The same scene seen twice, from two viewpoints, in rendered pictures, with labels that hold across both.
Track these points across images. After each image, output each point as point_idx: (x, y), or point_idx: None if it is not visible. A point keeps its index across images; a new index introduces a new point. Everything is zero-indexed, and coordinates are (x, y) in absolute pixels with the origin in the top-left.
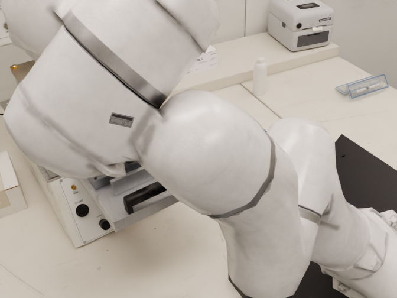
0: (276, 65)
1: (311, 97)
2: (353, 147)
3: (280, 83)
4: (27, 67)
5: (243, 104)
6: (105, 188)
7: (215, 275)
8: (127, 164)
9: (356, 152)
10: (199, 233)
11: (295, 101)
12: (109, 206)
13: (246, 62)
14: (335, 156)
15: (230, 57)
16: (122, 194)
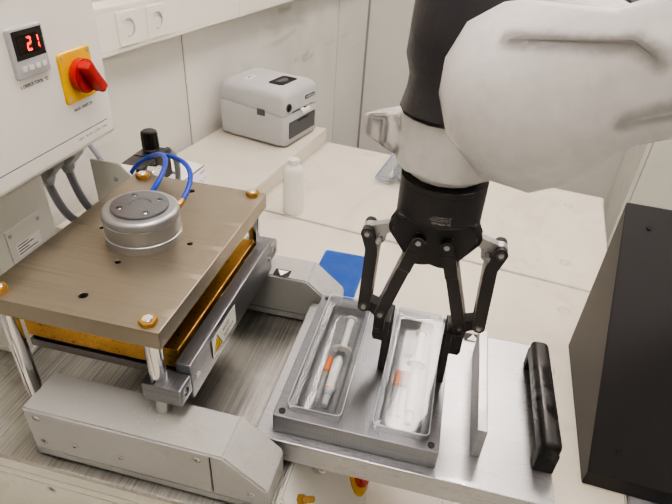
0: (282, 168)
1: (358, 196)
2: (656, 213)
3: (303, 190)
4: (39, 278)
5: (292, 232)
6: (444, 455)
7: (563, 489)
8: (442, 382)
9: (665, 218)
10: None
11: (348, 207)
12: (501, 482)
13: (241, 175)
14: (640, 234)
15: (209, 173)
16: (484, 444)
